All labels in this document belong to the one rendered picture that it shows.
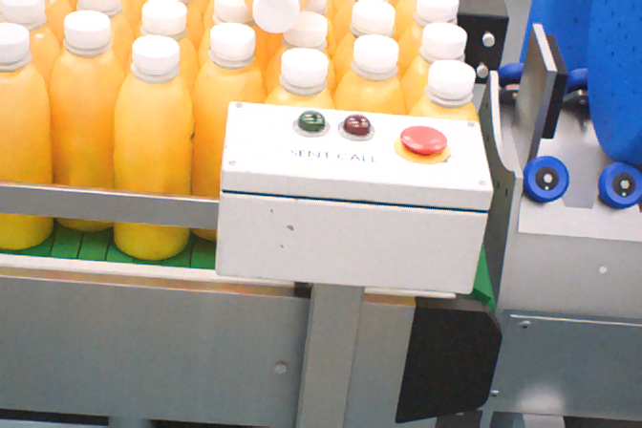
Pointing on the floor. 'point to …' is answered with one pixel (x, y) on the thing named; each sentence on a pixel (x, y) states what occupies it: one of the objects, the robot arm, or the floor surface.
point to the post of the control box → (329, 354)
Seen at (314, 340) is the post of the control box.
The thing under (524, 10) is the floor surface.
